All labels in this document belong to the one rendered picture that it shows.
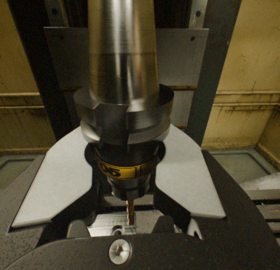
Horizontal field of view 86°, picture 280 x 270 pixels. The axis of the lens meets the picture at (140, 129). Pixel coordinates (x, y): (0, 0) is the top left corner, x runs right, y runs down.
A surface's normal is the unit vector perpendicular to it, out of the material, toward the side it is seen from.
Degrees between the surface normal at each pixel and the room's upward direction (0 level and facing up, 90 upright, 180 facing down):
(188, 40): 92
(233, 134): 90
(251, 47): 90
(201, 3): 90
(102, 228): 0
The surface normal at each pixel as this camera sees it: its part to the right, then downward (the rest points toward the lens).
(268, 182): -0.39, -0.74
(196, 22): 0.05, 0.53
